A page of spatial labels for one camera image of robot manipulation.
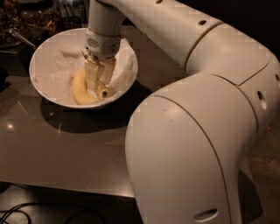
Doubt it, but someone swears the dark cup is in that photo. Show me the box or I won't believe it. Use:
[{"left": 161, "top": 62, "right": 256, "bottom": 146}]
[{"left": 60, "top": 16, "right": 81, "bottom": 30}]

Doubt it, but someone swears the black cable on floor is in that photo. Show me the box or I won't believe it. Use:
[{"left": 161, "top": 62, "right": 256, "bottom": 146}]
[{"left": 0, "top": 202, "right": 108, "bottom": 224}]

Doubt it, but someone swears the white bowl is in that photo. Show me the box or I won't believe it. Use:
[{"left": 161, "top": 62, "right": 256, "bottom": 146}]
[{"left": 28, "top": 27, "right": 139, "bottom": 110}]

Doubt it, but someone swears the metal spoon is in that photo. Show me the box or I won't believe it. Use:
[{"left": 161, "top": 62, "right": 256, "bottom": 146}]
[{"left": 9, "top": 28, "right": 37, "bottom": 50}]

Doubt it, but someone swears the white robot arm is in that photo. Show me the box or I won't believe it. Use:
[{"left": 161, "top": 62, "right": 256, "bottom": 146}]
[{"left": 85, "top": 0, "right": 280, "bottom": 224}]

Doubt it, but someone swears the glass bowl with snacks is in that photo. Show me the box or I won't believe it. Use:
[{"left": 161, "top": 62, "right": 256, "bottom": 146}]
[{"left": 0, "top": 0, "right": 60, "bottom": 49}]

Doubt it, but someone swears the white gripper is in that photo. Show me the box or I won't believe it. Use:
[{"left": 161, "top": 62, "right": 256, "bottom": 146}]
[{"left": 85, "top": 28, "right": 121, "bottom": 91}]

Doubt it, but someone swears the white paper liner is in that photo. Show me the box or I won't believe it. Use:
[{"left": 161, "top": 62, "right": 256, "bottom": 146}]
[{"left": 33, "top": 37, "right": 137, "bottom": 102}]

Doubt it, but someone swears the yellow banana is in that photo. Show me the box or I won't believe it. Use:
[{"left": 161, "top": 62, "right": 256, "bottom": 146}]
[
  {"left": 71, "top": 68, "right": 98, "bottom": 105},
  {"left": 95, "top": 80, "right": 110, "bottom": 99}
]

